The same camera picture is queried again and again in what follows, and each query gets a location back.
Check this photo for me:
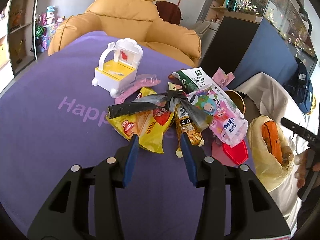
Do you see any green white wrapper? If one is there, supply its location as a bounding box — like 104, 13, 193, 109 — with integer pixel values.
168, 67, 225, 95

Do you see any black plastic bag strip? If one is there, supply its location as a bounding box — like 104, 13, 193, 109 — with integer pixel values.
107, 89, 213, 130

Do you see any pink toy castle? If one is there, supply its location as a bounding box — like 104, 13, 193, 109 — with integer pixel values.
41, 5, 57, 25

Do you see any white yellow toy chair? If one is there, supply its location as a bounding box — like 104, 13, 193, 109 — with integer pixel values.
91, 38, 144, 97

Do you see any yellow plastic bag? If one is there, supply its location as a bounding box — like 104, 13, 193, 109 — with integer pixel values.
247, 115, 294, 192

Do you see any purple printed tablecloth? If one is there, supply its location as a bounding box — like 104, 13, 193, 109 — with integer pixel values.
0, 31, 265, 240

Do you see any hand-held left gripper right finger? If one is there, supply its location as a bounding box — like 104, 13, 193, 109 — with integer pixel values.
180, 132, 292, 240

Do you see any glass door shelf cabinet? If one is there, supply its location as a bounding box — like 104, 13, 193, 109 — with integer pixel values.
0, 0, 44, 78

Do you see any dark red chair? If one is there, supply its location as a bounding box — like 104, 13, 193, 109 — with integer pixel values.
156, 1, 182, 26

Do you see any yellow chip bag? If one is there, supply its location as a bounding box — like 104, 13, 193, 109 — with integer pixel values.
106, 87, 175, 154

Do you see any person's right hand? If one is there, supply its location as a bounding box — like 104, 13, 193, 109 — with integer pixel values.
294, 152, 313, 188

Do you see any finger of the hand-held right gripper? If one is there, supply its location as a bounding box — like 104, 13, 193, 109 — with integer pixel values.
281, 117, 320, 145

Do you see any teal bag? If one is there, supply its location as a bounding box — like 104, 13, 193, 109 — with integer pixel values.
224, 0, 239, 12

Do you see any pink cartoon tissue packet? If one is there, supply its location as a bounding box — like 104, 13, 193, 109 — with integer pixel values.
186, 84, 248, 148

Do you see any black cabinet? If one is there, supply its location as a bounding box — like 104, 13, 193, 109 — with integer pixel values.
201, 16, 261, 78

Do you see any pink plastic blister pack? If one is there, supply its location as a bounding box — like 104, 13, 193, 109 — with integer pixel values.
114, 74, 161, 105

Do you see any glass display case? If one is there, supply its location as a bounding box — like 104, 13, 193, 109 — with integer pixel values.
232, 0, 318, 60

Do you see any navy backpack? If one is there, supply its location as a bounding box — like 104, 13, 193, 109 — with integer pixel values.
284, 57, 317, 114

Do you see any pink cup with red lid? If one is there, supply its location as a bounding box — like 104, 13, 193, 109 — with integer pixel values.
211, 140, 249, 167

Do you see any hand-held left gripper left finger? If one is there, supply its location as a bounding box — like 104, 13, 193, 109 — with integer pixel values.
27, 134, 140, 240

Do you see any blue partition panel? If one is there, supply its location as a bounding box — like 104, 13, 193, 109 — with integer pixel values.
234, 19, 299, 85

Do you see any gold round container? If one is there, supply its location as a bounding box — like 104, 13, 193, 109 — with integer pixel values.
225, 90, 247, 115

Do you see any watermelon pattern ball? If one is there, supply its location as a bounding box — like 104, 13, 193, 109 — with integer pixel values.
35, 25, 47, 40

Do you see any white wooden shelf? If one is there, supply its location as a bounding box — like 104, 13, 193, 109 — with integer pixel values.
197, 0, 233, 38

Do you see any colourful gift bag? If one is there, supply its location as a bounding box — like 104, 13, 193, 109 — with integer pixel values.
41, 24, 60, 53

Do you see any orange wrapper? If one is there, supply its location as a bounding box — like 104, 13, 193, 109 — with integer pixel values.
261, 121, 284, 165

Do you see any brown snack wrapper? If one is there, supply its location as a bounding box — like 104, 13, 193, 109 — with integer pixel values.
174, 104, 204, 158

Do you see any yellow leather armchair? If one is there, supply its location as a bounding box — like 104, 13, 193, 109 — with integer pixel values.
48, 0, 202, 68

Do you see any pink yellow snack wrapper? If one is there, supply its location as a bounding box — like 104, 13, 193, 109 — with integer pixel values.
212, 68, 236, 88

